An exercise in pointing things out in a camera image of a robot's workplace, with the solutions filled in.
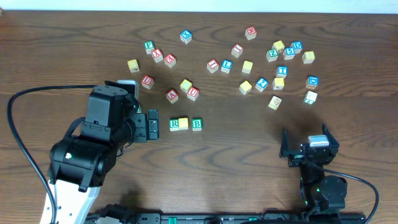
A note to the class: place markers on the blue 2 block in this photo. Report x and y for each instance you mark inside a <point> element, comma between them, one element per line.
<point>261,84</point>

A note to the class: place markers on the red M block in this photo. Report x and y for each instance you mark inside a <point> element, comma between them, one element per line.
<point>250,33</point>

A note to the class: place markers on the red I block upper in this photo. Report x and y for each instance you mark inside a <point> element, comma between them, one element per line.
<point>237,50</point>

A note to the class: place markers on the red U block centre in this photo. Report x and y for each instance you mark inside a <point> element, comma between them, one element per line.
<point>193,93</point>

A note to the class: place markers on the red A block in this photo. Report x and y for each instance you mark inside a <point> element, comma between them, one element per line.
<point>172,96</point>

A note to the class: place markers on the yellow block top right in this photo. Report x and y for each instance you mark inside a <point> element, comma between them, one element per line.
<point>278,46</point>

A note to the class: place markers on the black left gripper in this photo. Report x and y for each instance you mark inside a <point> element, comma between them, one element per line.
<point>153,124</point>

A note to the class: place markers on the blue 5 block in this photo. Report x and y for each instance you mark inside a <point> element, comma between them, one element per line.
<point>288,53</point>

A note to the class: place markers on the red i block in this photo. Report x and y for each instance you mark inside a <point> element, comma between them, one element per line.
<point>237,50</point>
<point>212,65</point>

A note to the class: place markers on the blue d block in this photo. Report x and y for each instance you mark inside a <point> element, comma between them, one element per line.
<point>297,46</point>
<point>312,82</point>

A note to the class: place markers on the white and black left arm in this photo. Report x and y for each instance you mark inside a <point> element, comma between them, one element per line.
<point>89,149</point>

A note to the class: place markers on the blue T block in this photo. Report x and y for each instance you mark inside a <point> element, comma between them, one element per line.
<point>282,71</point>

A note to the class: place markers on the green R block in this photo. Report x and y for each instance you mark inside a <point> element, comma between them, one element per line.
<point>174,125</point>

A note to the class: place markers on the yellow K block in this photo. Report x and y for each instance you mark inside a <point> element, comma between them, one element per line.
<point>278,83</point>

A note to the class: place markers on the red E block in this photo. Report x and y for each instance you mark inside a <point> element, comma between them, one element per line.
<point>170,60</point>

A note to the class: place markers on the yellow O block placed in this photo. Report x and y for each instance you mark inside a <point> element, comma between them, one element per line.
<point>183,123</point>

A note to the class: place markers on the red u block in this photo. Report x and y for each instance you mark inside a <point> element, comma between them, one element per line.
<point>147,82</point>
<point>193,93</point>

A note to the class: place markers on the green B block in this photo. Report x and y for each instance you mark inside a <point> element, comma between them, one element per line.
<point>197,124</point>

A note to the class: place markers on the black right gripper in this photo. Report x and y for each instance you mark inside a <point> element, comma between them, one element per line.
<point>300,155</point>

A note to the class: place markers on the blue X block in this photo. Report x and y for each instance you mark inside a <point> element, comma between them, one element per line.
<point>186,36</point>

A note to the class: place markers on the yellow C block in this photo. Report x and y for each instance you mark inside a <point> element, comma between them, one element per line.
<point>185,85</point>

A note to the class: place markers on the red I block lower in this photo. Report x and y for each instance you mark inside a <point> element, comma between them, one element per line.
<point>212,65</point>

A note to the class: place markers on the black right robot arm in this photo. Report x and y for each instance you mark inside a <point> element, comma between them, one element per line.
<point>323,193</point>

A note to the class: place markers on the blue D block lower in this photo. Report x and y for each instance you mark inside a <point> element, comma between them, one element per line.
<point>312,82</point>

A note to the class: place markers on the red X block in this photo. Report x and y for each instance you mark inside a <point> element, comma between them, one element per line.
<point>157,55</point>

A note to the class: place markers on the green Z block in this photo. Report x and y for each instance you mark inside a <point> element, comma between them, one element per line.
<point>271,55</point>

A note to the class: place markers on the yellow snail block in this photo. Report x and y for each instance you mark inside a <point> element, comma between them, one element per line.
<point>275,102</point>

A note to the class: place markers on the yellow O block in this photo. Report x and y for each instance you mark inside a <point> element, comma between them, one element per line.
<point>247,66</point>

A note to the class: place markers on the yellow S block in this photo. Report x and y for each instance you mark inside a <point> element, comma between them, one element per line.
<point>245,87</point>

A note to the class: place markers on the red U block left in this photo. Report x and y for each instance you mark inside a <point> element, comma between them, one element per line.
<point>147,82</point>

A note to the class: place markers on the blue L block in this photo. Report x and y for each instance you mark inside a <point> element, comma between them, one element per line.
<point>226,66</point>

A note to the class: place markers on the yellow 8 block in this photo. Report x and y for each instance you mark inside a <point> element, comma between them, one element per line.
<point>308,57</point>

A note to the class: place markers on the yellow block plain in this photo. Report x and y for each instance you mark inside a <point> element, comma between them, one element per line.
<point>133,65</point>

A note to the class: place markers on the green 7 block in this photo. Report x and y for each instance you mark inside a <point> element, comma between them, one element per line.
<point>310,97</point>

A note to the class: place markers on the green F block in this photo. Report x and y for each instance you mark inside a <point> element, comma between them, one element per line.
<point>149,47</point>

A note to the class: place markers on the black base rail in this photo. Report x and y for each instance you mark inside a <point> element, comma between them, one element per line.
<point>119,214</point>

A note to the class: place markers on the blue D block upper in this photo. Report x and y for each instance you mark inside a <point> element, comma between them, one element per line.
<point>297,46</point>

